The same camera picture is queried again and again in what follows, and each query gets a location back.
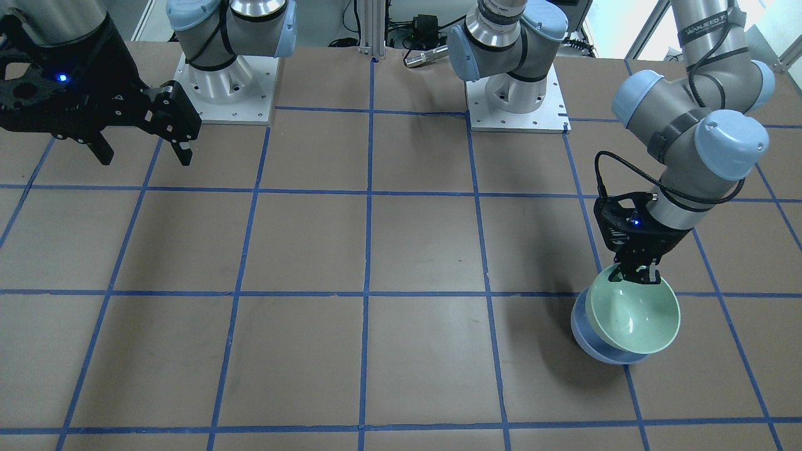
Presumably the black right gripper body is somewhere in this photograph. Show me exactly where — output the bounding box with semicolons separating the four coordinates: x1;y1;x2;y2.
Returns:
1;14;201;143

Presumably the black power adapter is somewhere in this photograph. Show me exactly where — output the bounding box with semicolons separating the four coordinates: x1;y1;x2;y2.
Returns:
410;14;439;40

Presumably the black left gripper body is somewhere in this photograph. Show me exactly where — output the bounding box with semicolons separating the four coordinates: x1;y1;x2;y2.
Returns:
593;192;690;276

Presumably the silver cylindrical connector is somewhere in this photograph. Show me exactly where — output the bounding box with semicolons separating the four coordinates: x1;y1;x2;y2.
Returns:
404;45;449;69

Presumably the green bowl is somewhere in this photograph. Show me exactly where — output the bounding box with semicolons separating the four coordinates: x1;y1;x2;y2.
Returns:
585;266;681;355

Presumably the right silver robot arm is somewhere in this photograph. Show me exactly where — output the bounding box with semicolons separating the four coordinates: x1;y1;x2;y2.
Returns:
2;1;390;297

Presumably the blue bowl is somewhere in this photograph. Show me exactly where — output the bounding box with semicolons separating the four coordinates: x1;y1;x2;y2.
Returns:
570;288;649;365

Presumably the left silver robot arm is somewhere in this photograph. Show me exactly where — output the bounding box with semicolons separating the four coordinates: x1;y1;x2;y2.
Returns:
447;1;774;284

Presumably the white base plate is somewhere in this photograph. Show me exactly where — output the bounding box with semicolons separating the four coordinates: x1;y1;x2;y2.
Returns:
175;54;283;125
465;65;571;133

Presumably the aluminium frame post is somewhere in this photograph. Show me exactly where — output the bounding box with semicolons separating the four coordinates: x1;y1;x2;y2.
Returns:
353;1;388;62

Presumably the black braided cable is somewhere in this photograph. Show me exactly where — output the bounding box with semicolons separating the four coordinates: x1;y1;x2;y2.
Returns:
594;0;746;206

